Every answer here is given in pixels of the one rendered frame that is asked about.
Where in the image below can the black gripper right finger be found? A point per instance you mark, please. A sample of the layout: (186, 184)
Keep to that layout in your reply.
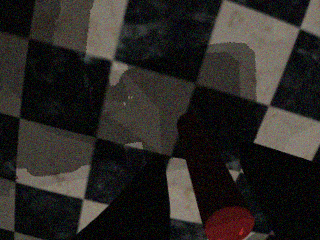
(286, 188)

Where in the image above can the dark red cylinder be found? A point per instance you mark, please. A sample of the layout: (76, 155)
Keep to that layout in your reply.
(224, 213)

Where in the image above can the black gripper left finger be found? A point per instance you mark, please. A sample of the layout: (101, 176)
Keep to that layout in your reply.
(139, 212)

